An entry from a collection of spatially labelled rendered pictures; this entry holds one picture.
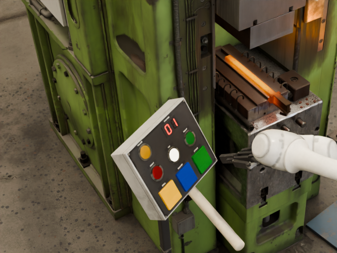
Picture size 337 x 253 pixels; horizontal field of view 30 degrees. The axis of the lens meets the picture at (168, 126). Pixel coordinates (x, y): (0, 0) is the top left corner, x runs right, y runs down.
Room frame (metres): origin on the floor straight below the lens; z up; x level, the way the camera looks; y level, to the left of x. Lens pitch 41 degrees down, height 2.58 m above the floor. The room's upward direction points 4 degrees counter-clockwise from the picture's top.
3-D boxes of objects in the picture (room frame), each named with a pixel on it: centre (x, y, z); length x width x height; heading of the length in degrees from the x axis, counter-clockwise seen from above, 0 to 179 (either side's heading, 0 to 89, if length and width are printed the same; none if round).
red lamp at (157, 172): (1.49, 0.05, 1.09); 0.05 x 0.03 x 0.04; 117
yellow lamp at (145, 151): (1.52, 0.08, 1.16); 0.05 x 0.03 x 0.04; 117
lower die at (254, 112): (2.14, -0.31, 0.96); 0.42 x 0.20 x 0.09; 27
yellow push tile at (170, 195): (1.46, 0.01, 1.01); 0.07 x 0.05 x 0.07; 142
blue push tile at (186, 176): (1.54, -0.05, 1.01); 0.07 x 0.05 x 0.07; 142
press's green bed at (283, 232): (2.17, -0.35, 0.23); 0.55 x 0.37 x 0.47; 27
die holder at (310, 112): (2.17, -0.35, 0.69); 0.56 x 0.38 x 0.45; 27
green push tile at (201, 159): (1.62, -0.11, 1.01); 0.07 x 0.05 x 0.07; 142
